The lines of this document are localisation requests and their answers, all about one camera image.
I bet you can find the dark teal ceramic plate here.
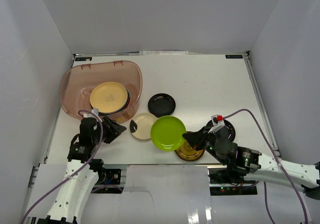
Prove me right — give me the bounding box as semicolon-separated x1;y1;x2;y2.
125;88;132;108

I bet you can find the purple cable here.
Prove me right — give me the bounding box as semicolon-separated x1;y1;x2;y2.
19;110;105;224
222;108;310;224

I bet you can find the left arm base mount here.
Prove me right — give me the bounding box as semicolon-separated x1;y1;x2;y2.
99;168;122;185

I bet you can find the light blue plate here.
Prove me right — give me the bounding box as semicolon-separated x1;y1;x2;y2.
99;100;127;115

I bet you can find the cream plate with black patch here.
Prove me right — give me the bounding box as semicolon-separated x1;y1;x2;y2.
129;113;157;140

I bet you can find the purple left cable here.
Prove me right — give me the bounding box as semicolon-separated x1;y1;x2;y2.
19;110;105;224

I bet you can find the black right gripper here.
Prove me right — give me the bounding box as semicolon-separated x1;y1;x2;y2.
182;127;228;166

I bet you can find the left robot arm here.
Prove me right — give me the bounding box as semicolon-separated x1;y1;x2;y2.
37;115;127;223

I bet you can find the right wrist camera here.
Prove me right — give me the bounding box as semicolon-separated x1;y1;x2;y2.
209;115;225;133

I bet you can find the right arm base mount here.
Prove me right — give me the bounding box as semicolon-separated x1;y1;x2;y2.
207;167;258;196

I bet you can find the lime green plate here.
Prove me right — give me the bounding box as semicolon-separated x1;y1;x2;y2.
150;116;187;151

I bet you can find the brown and yellow patterned plate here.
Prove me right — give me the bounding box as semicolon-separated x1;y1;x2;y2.
175;141;205;162

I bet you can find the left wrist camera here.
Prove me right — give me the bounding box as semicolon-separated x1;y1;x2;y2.
82;108;100;120

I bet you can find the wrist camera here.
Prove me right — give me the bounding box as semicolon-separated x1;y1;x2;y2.
82;108;100;120
209;115;225;133

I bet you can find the black glossy plate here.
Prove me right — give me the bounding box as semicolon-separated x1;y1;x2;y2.
147;93;176;118

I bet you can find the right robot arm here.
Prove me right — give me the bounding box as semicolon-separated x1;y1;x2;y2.
183;127;320;200

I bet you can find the black plate with iridescent rim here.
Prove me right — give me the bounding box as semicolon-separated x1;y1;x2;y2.
219;120;236;142

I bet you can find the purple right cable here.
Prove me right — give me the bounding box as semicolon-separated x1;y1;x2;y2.
222;108;310;224

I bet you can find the pink translucent plastic bin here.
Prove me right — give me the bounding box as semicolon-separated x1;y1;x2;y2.
59;60;143;124

